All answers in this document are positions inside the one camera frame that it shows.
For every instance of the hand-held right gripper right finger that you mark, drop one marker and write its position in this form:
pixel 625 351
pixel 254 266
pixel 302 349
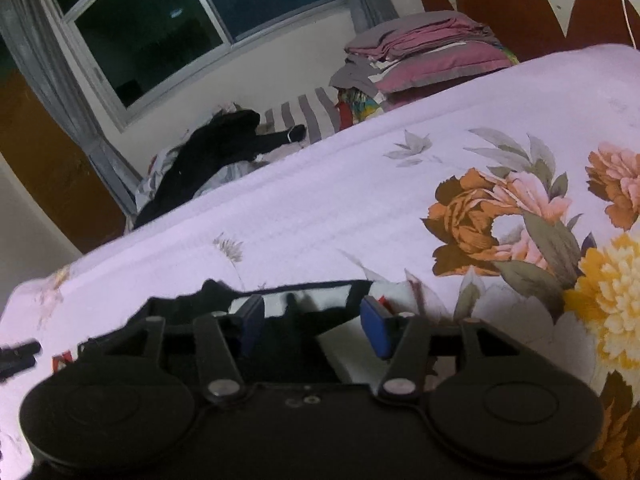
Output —
pixel 377 325

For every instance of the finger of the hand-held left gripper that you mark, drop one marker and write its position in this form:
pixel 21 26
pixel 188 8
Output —
pixel 17 362

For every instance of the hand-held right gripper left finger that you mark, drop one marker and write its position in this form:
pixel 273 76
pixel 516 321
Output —
pixel 246 322

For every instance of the striped cartoon print sweater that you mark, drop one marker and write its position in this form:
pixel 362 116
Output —
pixel 290 345

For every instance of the pink floral bed sheet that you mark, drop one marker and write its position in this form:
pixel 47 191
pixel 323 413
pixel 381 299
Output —
pixel 325 200

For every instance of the black garment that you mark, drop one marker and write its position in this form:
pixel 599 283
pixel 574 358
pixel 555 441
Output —
pixel 210 155

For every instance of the brown wooden door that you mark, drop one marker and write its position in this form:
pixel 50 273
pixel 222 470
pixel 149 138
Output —
pixel 45 160

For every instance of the grey white striped cloth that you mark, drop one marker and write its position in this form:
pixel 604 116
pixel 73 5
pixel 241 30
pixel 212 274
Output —
pixel 310 115

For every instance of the colourful patterned cloth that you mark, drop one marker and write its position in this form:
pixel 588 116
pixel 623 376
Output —
pixel 357 105

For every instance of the pile of pink grey bedding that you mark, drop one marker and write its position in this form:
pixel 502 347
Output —
pixel 425 52

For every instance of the white framed window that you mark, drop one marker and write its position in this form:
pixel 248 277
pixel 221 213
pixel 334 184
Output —
pixel 145 35

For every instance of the brown and white scalloped headboard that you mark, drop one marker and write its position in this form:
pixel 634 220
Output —
pixel 505 5

